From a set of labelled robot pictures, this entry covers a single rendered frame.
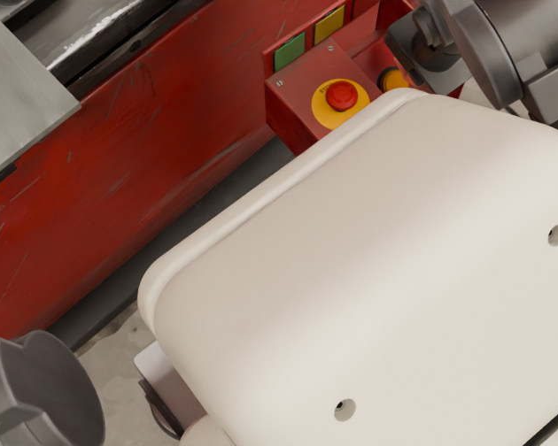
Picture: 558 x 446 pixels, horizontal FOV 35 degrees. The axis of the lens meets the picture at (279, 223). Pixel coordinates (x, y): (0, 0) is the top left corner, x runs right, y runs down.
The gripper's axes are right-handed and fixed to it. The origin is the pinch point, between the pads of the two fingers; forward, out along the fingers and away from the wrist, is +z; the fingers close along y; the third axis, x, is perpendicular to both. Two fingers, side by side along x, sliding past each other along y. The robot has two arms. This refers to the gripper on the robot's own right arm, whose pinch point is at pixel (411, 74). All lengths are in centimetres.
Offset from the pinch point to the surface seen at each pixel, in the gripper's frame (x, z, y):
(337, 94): 10.1, -2.0, 3.0
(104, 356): 51, 81, -3
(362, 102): 7.2, 0.3, 0.7
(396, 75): -0.9, 5.5, 1.6
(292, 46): 10.7, -1.1, 11.0
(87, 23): 29.8, -2.6, 26.2
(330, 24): 4.7, -0.4, 10.8
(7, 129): 45, -18, 16
